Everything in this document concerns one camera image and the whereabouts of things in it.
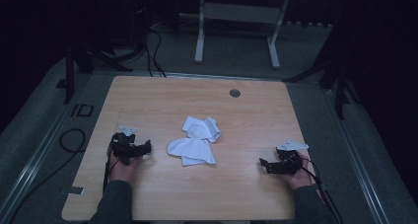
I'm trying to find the black floor cable loop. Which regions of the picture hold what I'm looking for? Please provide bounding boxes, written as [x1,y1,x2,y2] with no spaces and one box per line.
[9,127,87,224]

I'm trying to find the metal floor rail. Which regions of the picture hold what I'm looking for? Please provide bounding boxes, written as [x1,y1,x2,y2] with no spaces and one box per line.
[0,102,75,224]
[323,89,392,224]

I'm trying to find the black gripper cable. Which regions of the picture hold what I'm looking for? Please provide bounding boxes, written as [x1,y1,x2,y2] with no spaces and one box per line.
[299,157,345,224]
[103,147,120,192]

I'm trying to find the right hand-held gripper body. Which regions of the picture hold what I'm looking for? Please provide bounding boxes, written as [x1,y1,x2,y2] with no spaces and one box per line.
[275,138,311,176]

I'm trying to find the white sock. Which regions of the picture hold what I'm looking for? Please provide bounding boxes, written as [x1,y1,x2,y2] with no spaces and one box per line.
[166,136,218,168]
[181,115,222,144]

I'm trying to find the person's right hand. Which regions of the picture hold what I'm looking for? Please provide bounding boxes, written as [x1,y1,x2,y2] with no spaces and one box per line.
[283,150,317,191]

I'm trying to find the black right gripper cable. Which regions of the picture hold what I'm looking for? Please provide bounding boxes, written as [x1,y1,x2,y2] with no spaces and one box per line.
[299,157,345,224]

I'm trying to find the black stand legs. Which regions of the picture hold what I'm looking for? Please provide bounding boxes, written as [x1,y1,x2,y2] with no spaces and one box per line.
[63,40,134,106]
[283,23,361,120]

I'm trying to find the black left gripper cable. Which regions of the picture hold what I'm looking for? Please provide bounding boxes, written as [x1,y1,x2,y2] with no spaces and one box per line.
[103,147,120,192]

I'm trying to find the white metal desk frame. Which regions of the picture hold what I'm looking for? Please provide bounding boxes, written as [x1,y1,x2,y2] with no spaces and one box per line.
[178,0,292,70]

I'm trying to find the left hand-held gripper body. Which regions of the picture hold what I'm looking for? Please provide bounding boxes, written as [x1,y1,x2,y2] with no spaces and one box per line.
[107,124,143,167]

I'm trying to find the person's left hand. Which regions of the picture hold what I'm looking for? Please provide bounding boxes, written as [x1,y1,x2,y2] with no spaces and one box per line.
[107,151,143,187]

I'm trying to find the black hanging cables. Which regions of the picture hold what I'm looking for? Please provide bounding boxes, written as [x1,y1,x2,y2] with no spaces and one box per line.
[143,26,168,78]

